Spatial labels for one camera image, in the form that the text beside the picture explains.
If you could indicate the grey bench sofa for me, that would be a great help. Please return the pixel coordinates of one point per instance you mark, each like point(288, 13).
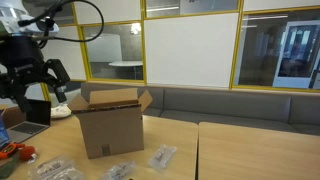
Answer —
point(274, 111)

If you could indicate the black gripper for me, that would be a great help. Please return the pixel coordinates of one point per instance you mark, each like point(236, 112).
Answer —
point(25, 65)

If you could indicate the blue box edge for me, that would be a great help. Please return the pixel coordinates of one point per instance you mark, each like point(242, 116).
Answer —
point(4, 137)

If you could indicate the white door frame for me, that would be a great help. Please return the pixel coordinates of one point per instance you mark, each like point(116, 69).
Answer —
point(299, 55)

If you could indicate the red fuzzy ball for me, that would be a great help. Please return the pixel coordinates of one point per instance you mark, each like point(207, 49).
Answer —
point(27, 153)

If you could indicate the orange tool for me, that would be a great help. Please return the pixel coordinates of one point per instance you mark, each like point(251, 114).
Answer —
point(8, 149)

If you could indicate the white plate with items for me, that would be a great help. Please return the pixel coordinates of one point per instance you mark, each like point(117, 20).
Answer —
point(61, 111)

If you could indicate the large clear air pillow plastic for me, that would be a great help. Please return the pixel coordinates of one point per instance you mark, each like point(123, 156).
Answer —
point(58, 168)

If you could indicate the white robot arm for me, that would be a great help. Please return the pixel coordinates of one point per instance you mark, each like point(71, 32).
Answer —
point(16, 21)

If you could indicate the white round table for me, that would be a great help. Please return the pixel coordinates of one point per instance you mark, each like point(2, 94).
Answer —
point(133, 64)

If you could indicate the brown cardboard box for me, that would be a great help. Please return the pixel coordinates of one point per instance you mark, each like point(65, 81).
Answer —
point(111, 121)

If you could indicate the small clear plastic bag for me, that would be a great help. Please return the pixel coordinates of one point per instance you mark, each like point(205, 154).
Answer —
point(162, 156)
point(118, 172)

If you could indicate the grey open laptop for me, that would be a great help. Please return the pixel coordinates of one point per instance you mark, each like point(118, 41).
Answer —
point(22, 126)

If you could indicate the dark green pouch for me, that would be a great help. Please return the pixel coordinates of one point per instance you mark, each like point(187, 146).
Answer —
point(7, 166)

